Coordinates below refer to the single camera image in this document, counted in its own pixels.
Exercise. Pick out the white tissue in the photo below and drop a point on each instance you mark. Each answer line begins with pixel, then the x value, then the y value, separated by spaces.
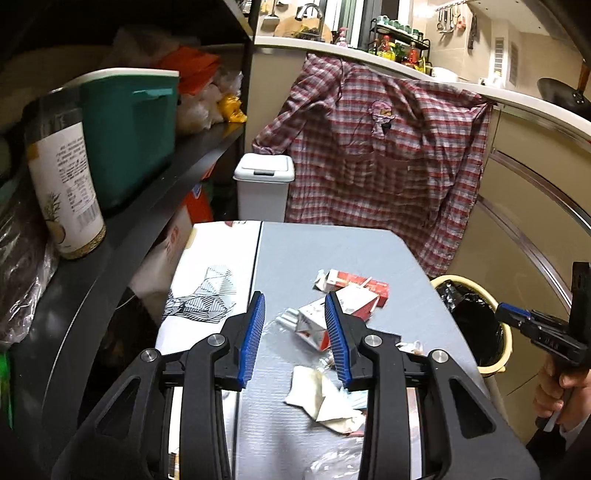
pixel 309 385

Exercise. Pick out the black metal shelf unit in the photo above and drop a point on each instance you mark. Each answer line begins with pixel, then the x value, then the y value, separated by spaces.
pixel 152 194

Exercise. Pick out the hanging kitchen utensils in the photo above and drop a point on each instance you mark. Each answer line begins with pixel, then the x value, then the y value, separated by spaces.
pixel 448 18

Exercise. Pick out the yellow wastebasket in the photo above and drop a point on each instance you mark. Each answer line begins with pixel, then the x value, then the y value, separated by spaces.
pixel 491 369

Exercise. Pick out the beige cabinet front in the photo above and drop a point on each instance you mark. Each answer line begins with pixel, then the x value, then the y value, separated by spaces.
pixel 531 221

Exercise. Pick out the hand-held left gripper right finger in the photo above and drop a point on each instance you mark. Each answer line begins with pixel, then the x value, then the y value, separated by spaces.
pixel 336 341

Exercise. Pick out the white orange cardboard box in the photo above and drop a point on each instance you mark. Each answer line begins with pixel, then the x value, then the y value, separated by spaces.
pixel 175 240

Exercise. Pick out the white kitchen countertop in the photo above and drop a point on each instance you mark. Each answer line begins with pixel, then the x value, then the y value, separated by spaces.
pixel 531 104

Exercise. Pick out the black bin liner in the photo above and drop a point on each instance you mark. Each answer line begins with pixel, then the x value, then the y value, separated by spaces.
pixel 471 323

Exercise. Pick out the person's right forearm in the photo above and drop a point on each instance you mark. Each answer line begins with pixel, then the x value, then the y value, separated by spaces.
pixel 570 450

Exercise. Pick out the black spice rack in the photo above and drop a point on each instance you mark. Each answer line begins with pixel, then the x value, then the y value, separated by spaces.
pixel 422 44

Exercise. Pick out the small white crumpled wrapper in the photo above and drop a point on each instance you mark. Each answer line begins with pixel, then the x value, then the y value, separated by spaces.
pixel 412 348

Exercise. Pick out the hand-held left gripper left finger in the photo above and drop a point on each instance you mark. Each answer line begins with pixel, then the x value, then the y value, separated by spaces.
pixel 253 341

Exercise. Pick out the red carton box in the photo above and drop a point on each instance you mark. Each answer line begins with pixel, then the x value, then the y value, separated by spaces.
pixel 369 284

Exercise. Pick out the clear plastic wrapper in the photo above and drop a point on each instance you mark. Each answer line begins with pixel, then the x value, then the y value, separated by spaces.
pixel 337 461

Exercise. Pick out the black wok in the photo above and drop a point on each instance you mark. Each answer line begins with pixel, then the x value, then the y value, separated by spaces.
pixel 561 92

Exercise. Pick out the white torn paper carton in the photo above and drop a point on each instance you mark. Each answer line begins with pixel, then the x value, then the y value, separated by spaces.
pixel 358 302

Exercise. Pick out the pink bottle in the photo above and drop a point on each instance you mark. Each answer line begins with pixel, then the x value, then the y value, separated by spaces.
pixel 343 39

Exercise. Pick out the wooden cutting board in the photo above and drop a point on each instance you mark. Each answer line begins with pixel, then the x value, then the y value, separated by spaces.
pixel 288 27

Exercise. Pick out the white lidded trash bin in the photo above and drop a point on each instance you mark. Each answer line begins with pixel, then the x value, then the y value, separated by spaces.
pixel 263 189

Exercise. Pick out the clear plastic bag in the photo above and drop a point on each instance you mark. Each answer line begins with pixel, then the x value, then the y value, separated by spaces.
pixel 23 277

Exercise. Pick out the white cylindrical canister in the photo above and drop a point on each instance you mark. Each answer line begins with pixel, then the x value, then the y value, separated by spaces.
pixel 64 184

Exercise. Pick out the orange plastic bag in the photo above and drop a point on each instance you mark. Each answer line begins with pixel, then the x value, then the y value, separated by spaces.
pixel 194 64

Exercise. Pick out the yellow plastic bag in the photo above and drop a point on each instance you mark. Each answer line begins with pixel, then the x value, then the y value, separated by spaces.
pixel 231 108

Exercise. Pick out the white geometric printed mat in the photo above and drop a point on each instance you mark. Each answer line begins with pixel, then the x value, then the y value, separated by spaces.
pixel 217 249

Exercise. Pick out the red plaid shirt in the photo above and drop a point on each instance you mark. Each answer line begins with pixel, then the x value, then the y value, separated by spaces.
pixel 383 184

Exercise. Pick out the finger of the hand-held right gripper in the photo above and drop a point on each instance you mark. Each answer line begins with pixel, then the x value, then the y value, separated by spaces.
pixel 512 311

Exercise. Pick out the dark hanging knife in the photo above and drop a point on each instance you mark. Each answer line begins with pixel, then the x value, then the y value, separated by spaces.
pixel 472 32

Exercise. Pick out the white red cigarette pack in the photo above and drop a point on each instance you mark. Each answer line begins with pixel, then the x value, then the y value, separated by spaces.
pixel 314 330

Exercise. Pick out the row of sauce bottles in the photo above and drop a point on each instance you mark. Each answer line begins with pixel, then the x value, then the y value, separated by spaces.
pixel 397 50

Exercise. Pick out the metal faucet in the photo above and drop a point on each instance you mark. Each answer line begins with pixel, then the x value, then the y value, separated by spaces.
pixel 309 10

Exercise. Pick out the teal storage box white lid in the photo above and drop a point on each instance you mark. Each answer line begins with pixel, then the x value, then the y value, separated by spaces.
pixel 124 138

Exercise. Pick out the person's right hand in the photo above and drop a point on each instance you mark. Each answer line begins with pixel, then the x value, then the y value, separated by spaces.
pixel 550 390

